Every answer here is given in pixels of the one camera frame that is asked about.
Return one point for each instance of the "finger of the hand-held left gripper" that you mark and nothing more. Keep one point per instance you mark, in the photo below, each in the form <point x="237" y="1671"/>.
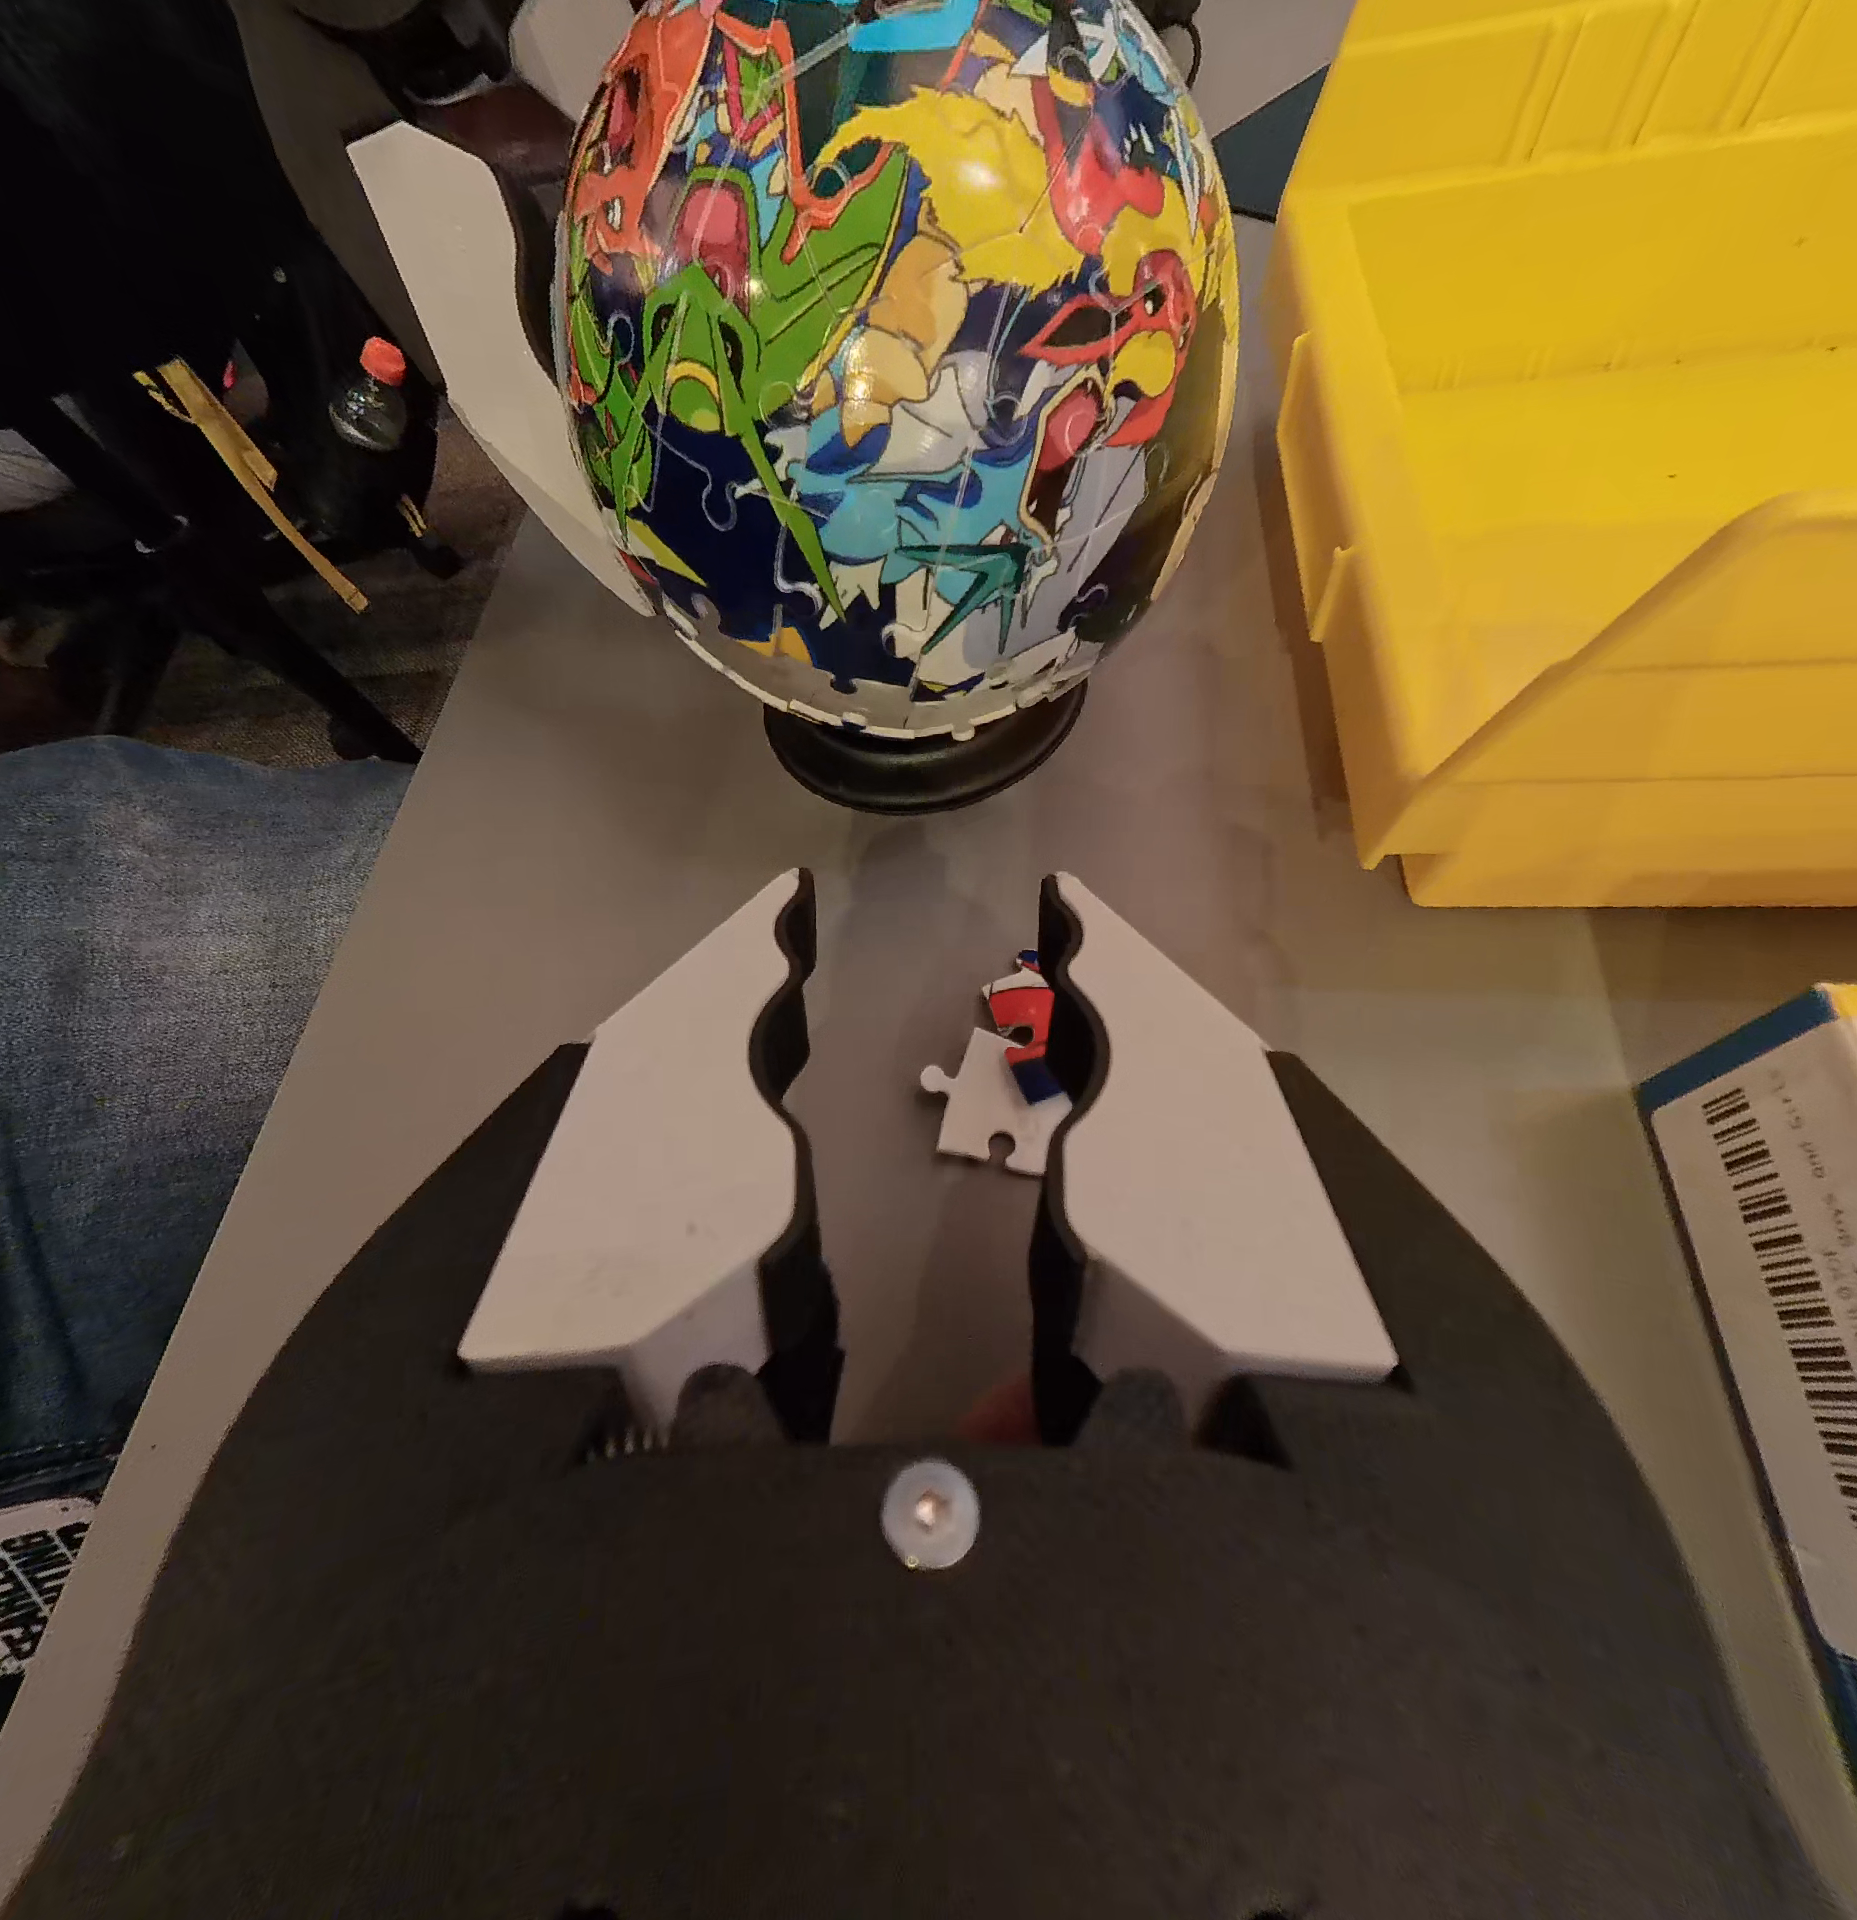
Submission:
<point x="471" y="299"/>

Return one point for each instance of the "black stool frame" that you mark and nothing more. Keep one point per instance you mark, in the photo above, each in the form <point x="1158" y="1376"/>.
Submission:
<point x="223" y="630"/>

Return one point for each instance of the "white puzzle piece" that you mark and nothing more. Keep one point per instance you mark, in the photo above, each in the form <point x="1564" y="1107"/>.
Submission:
<point x="990" y="1117"/>

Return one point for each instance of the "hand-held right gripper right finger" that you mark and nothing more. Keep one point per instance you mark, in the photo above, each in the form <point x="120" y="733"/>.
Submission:
<point x="1213" y="1199"/>

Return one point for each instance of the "red capped plastic bottle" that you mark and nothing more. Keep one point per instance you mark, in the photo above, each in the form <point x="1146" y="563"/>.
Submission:
<point x="372" y="398"/>

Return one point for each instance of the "person's jeans leg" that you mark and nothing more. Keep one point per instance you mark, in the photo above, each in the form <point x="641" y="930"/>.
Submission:
<point x="150" y="1051"/>

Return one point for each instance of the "black round ball stand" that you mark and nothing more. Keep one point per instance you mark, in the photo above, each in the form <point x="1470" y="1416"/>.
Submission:
<point x="915" y="767"/>

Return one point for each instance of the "colourful puzzle ball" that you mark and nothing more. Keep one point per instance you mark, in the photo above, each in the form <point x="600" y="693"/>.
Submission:
<point x="898" y="347"/>

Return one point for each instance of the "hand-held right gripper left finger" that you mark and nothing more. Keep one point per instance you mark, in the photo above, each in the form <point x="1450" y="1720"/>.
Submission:
<point x="643" y="1199"/>

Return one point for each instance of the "yellow plastic storage bin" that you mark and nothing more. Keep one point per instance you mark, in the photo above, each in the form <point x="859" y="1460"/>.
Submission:
<point x="1603" y="659"/>
<point x="1620" y="52"/>

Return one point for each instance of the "white box with blue edge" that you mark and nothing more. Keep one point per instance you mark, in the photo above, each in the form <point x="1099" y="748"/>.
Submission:
<point x="1793" y="1321"/>

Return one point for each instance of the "black and white printed tag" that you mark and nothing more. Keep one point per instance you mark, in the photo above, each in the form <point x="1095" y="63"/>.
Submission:
<point x="21" y="1576"/>

